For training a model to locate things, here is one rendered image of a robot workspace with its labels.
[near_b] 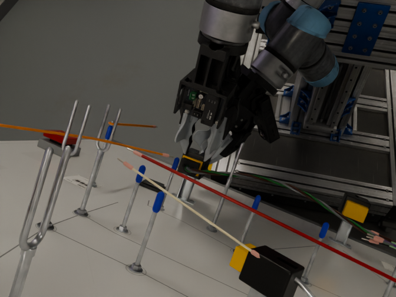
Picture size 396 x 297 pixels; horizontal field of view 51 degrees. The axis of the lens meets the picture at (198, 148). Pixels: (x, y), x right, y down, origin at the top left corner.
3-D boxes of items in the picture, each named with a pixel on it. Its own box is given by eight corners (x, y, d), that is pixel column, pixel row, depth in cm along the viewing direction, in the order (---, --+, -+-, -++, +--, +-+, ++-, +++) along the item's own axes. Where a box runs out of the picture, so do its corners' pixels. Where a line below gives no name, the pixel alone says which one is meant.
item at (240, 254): (240, 273, 38) (248, 253, 38) (228, 265, 39) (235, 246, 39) (254, 268, 41) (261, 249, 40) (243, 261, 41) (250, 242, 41)
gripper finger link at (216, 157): (182, 156, 81) (213, 119, 79) (203, 167, 84) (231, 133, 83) (189, 164, 78) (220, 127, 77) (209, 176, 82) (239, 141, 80)
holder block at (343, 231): (347, 237, 90) (365, 195, 89) (351, 251, 78) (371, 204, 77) (327, 228, 91) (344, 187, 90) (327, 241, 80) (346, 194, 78)
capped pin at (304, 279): (307, 286, 54) (331, 225, 53) (296, 280, 54) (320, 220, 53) (310, 283, 55) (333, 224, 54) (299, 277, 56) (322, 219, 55)
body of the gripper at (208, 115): (170, 116, 60) (187, 36, 54) (189, 96, 67) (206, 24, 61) (218, 134, 59) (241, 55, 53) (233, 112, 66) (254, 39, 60)
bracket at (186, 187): (195, 203, 75) (204, 177, 74) (192, 205, 72) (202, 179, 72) (172, 193, 75) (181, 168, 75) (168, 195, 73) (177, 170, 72)
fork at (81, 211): (70, 211, 51) (104, 102, 49) (78, 209, 53) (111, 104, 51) (83, 218, 50) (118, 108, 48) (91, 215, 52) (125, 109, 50)
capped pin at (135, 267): (130, 264, 43) (156, 187, 42) (144, 269, 43) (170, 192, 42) (126, 270, 41) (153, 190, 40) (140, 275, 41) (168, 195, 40)
